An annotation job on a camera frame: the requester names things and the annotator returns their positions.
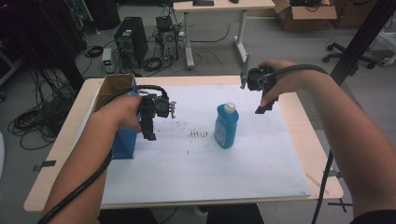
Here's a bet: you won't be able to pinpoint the person's left hand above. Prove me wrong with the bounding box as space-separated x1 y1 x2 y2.
92 94 144 134

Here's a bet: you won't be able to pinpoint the white paper sheet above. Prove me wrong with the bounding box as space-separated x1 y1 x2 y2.
101 84 312 206

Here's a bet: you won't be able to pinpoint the black metal post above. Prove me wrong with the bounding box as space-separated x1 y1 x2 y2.
329 0 396 87

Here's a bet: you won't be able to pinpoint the open-frame computer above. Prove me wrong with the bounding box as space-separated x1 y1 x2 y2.
154 15 180 63

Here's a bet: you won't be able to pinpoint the small silver power unit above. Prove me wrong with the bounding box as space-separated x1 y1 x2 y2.
101 48 113 75

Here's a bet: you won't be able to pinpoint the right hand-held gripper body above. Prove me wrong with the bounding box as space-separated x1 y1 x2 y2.
239 53 278 93

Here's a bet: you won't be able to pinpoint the black computer tower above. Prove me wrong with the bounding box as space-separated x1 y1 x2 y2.
113 16 149 69

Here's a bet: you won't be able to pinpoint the black office chair base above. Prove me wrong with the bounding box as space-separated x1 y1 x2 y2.
322 41 378 70

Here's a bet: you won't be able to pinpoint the small black cable coil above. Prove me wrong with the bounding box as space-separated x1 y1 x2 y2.
84 45 105 59

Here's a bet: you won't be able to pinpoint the blue plastic bottle white cap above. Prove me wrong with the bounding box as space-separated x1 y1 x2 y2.
213 102 240 149

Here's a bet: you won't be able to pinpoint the brown cardboard box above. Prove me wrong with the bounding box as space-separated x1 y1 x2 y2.
273 0 338 32

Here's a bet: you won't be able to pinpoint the person's right hand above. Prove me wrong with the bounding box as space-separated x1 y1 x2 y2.
258 59 313 108

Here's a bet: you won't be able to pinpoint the white-legged desk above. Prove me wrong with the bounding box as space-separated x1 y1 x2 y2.
172 0 276 70

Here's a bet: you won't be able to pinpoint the bundle of black floor cables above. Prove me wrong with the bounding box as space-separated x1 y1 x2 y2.
7 66 80 151

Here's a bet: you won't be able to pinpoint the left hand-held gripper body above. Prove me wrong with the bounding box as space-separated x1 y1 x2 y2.
138 92 177 125

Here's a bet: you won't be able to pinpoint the blue cardboard box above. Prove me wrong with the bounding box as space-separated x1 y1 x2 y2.
92 73 140 161

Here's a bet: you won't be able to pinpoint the black curtain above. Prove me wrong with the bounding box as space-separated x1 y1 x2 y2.
0 0 89 91

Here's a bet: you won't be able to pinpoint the black tape strip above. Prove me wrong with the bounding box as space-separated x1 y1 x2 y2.
32 160 57 173

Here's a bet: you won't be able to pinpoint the person's dark trousers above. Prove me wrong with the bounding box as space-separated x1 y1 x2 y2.
98 203 266 224

